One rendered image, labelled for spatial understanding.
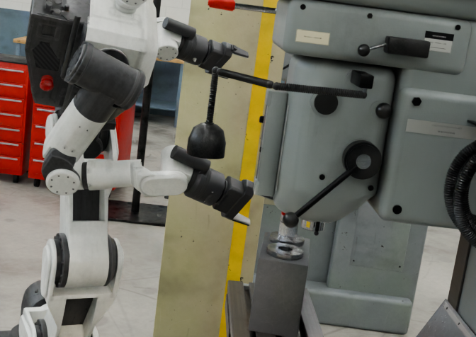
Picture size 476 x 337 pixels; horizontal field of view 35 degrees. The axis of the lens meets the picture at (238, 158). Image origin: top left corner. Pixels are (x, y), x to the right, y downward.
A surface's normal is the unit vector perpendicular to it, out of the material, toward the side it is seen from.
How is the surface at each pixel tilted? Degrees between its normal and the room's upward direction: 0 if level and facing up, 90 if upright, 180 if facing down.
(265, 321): 90
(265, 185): 90
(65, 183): 117
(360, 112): 90
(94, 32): 76
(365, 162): 90
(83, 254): 60
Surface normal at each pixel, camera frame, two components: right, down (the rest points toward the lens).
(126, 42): 0.33, -0.01
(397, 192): 0.04, 0.22
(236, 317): 0.13, -0.97
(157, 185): 0.07, 0.64
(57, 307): 0.36, 0.50
